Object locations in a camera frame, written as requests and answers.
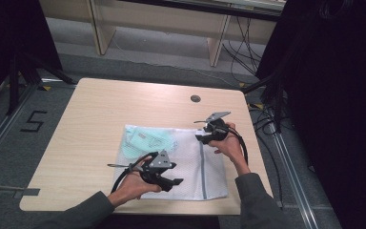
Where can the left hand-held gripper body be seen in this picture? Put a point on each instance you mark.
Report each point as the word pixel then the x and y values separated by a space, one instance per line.
pixel 158 165

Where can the black curtain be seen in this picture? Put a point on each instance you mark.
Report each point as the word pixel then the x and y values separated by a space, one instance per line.
pixel 9 38
pixel 336 111

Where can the white mesh laundry bag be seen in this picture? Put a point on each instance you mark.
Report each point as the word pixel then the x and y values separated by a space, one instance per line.
pixel 187 171

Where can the metal floor rail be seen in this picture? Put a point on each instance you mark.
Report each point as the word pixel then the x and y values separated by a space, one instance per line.
pixel 294 178
pixel 3 127

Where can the light wooden shelf unit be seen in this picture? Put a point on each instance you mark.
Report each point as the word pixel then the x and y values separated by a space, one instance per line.
pixel 158 19

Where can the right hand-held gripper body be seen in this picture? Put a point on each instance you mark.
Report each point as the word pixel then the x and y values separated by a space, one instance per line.
pixel 216 129

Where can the person's left hand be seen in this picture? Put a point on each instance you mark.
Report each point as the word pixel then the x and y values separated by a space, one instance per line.
pixel 130 187

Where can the light green cloth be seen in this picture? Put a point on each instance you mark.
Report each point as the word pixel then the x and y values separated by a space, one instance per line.
pixel 146 140

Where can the person's right hand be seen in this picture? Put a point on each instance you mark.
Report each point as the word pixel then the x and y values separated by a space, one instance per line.
pixel 232 149

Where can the black metal stand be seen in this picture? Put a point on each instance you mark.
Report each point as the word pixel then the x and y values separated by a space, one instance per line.
pixel 22 79

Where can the grey tape strip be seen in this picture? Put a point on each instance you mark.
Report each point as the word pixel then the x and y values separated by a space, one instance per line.
pixel 28 192

